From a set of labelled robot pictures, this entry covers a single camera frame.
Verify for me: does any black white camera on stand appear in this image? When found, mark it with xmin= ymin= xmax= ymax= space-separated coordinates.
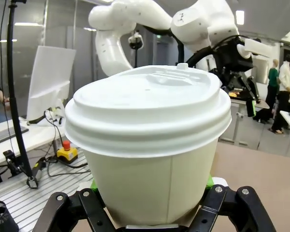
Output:
xmin=127 ymin=30 xmax=145 ymax=69

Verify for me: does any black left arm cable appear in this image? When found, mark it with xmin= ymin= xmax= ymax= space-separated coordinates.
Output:
xmin=144 ymin=24 xmax=241 ymax=71

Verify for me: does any white paper cup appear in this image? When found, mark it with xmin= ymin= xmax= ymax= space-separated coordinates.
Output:
xmin=83 ymin=139 xmax=219 ymax=227

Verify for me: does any black mesh cylinder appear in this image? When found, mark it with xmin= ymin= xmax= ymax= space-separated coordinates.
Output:
xmin=0 ymin=200 xmax=19 ymax=232

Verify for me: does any black pole base clamp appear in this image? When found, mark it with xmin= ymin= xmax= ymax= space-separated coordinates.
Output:
xmin=26 ymin=156 xmax=47 ymax=189

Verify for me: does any yellow emergency stop button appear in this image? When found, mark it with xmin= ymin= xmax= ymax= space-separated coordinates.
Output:
xmin=57 ymin=141 xmax=78 ymax=164

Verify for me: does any black emergency stop cable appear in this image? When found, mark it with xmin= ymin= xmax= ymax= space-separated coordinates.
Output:
xmin=45 ymin=156 xmax=89 ymax=178

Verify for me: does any white plastic cup lid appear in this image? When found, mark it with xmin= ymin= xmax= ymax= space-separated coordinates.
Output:
xmin=64 ymin=62 xmax=232 ymax=160

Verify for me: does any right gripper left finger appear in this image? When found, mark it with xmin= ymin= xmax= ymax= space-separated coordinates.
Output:
xmin=32 ymin=180 xmax=126 ymax=232

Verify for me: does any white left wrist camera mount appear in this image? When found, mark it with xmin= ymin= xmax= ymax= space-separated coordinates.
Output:
xmin=236 ymin=38 xmax=273 ymax=58

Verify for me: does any white computer monitor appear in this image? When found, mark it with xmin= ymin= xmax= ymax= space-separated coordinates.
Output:
xmin=26 ymin=45 xmax=77 ymax=122

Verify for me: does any grey background table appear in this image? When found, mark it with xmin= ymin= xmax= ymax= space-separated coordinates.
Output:
xmin=219 ymin=89 xmax=271 ymax=147

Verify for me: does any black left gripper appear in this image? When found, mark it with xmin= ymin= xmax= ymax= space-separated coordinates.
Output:
xmin=217 ymin=37 xmax=261 ymax=118

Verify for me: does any black tripod pole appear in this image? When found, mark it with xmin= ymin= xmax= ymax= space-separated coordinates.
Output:
xmin=6 ymin=0 xmax=40 ymax=189

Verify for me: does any person in white shirt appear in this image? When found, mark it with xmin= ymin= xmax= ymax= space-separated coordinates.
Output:
xmin=270 ymin=54 xmax=290 ymax=135

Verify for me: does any grey flat tablet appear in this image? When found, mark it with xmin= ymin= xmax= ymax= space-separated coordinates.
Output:
xmin=0 ymin=126 xmax=29 ymax=148

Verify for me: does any person in green top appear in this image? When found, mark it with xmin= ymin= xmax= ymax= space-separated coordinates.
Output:
xmin=265 ymin=59 xmax=280 ymax=117

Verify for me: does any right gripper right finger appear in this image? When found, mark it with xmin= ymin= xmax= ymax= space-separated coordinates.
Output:
xmin=183 ymin=175 xmax=278 ymax=232

